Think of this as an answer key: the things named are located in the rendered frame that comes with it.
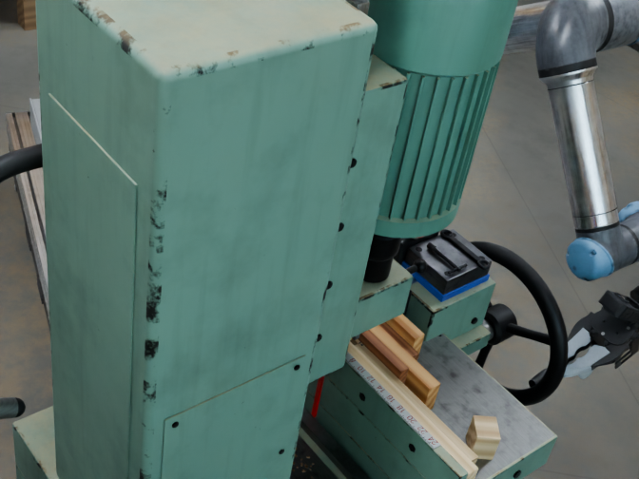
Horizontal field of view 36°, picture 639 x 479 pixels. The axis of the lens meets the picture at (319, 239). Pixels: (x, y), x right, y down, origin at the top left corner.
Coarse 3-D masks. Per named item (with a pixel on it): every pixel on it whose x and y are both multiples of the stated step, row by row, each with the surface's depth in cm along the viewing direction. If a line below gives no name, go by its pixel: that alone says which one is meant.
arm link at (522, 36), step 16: (608, 0) 160; (624, 0) 162; (528, 16) 179; (624, 16) 162; (512, 32) 183; (528, 32) 180; (608, 32) 161; (624, 32) 164; (512, 48) 186; (528, 48) 184; (608, 48) 166
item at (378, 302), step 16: (400, 272) 129; (368, 288) 126; (384, 288) 126; (400, 288) 129; (368, 304) 126; (384, 304) 128; (400, 304) 131; (368, 320) 128; (384, 320) 131; (352, 336) 128
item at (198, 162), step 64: (64, 0) 82; (128, 0) 81; (192, 0) 82; (256, 0) 84; (320, 0) 86; (64, 64) 86; (128, 64) 76; (192, 64) 74; (256, 64) 78; (320, 64) 82; (64, 128) 90; (128, 128) 80; (192, 128) 77; (256, 128) 82; (320, 128) 87; (64, 192) 95; (128, 192) 83; (192, 192) 82; (256, 192) 87; (320, 192) 93; (64, 256) 100; (128, 256) 87; (192, 256) 86; (256, 256) 92; (320, 256) 99; (64, 320) 106; (128, 320) 91; (192, 320) 92; (256, 320) 98; (64, 384) 113; (128, 384) 97; (192, 384) 98; (256, 384) 105; (64, 448) 122; (128, 448) 103; (192, 448) 104; (256, 448) 113
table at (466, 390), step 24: (480, 336) 151; (432, 360) 141; (456, 360) 142; (312, 384) 140; (456, 384) 138; (480, 384) 139; (336, 408) 137; (456, 408) 135; (480, 408) 136; (504, 408) 136; (360, 432) 134; (456, 432) 131; (504, 432) 133; (528, 432) 133; (552, 432) 134; (384, 456) 131; (504, 456) 129; (528, 456) 130
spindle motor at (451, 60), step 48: (384, 0) 97; (432, 0) 95; (480, 0) 96; (384, 48) 100; (432, 48) 98; (480, 48) 100; (432, 96) 102; (480, 96) 105; (432, 144) 106; (384, 192) 110; (432, 192) 111
